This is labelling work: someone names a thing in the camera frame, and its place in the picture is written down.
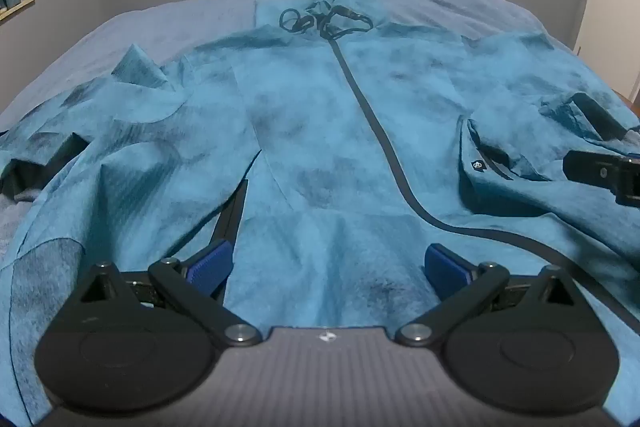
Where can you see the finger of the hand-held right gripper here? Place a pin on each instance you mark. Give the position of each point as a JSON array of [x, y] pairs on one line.
[[590, 169]]

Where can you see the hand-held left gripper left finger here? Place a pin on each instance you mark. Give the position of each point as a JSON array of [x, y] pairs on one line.
[[210, 264]]

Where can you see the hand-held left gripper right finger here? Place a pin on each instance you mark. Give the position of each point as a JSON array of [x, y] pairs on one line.
[[447, 268]]

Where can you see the teal zip jacket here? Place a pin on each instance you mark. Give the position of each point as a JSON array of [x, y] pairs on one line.
[[310, 132]]

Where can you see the blue-grey bed blanket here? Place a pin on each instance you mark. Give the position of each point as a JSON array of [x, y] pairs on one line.
[[200, 12]]

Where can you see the wooden window sill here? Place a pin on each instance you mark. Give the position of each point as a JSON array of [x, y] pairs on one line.
[[18, 7]]

